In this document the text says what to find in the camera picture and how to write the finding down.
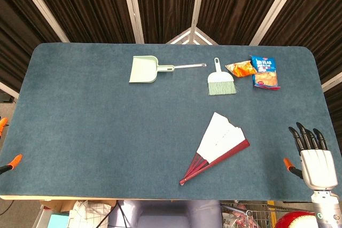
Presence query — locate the red ribbed paper folding fan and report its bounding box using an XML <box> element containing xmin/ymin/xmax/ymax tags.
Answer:
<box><xmin>178</xmin><ymin>112</ymin><xmax>251</xmax><ymax>186</ymax></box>

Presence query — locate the red round ball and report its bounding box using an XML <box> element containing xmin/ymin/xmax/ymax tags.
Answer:
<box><xmin>275</xmin><ymin>211</ymin><xmax>317</xmax><ymax>228</ymax></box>

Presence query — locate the green hand brush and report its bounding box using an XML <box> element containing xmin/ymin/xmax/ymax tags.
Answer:
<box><xmin>207</xmin><ymin>57</ymin><xmax>238</xmax><ymax>96</ymax></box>

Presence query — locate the lilac robot torso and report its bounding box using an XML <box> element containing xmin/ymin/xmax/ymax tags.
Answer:
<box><xmin>108</xmin><ymin>200</ymin><xmax>222</xmax><ymax>228</ymax></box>

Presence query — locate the metal wire cart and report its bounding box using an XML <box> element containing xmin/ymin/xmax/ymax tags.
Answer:
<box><xmin>220</xmin><ymin>200</ymin><xmax>284</xmax><ymax>228</ymax></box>

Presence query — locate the white partition frame foot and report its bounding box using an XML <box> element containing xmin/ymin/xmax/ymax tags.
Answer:
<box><xmin>166</xmin><ymin>27</ymin><xmax>219</xmax><ymax>45</ymax></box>

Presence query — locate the blue felt table cover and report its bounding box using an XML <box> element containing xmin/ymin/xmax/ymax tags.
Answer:
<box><xmin>0</xmin><ymin>42</ymin><xmax>342</xmax><ymax>201</ymax></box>

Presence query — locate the blue snack bag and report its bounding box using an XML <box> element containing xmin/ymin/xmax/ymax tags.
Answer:
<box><xmin>250</xmin><ymin>54</ymin><xmax>281</xmax><ymax>90</ymax></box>

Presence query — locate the orange snack bag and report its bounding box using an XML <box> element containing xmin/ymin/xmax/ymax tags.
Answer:
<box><xmin>224</xmin><ymin>59</ymin><xmax>258</xmax><ymax>78</ymax></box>

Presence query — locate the white checked cloth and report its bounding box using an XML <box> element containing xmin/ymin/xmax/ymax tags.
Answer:
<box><xmin>68</xmin><ymin>200</ymin><xmax>113</xmax><ymax>228</ymax></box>

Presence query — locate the black torso cable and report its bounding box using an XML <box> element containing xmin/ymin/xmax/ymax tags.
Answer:
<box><xmin>98</xmin><ymin>200</ymin><xmax>127</xmax><ymax>228</ymax></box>

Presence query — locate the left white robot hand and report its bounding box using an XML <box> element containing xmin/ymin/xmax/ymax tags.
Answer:
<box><xmin>0</xmin><ymin>154</ymin><xmax>24</xmax><ymax>176</ymax></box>

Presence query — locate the teal box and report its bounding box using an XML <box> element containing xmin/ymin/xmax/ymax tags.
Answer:
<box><xmin>47</xmin><ymin>213</ymin><xmax>71</xmax><ymax>228</ymax></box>

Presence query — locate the green plastic dustpan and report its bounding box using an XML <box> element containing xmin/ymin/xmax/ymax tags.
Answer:
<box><xmin>129</xmin><ymin>55</ymin><xmax>176</xmax><ymax>84</ymax></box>

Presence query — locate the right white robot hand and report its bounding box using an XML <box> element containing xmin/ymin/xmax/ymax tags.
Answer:
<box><xmin>283</xmin><ymin>122</ymin><xmax>339</xmax><ymax>191</ymax></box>

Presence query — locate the brown cardboard box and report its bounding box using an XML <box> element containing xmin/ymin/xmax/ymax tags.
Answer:
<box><xmin>40</xmin><ymin>200</ymin><xmax>78</xmax><ymax>214</ymax></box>

